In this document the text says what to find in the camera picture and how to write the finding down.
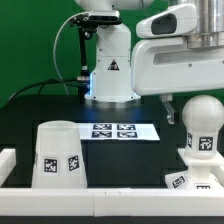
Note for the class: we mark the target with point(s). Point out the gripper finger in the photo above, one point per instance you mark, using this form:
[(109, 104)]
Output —
[(169, 108)]

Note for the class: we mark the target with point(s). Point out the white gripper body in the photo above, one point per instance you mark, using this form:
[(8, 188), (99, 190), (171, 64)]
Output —
[(165, 66)]

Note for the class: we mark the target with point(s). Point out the white light bulb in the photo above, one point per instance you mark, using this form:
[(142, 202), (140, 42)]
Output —
[(203, 117)]

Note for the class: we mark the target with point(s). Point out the white lamp base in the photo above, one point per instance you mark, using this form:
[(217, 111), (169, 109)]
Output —
[(198, 175)]

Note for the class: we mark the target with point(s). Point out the white lamp shade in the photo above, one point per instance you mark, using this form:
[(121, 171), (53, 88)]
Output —
[(58, 157)]

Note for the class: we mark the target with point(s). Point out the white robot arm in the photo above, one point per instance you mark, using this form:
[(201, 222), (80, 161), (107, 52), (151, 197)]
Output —
[(200, 22)]

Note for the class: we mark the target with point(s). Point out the white marker sheet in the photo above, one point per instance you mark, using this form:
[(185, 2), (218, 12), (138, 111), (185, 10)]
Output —
[(118, 131)]

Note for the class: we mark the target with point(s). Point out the white front rail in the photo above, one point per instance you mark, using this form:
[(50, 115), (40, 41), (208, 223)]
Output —
[(110, 202)]

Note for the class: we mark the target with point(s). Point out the white left rail block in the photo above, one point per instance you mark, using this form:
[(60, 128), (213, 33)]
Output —
[(7, 163)]

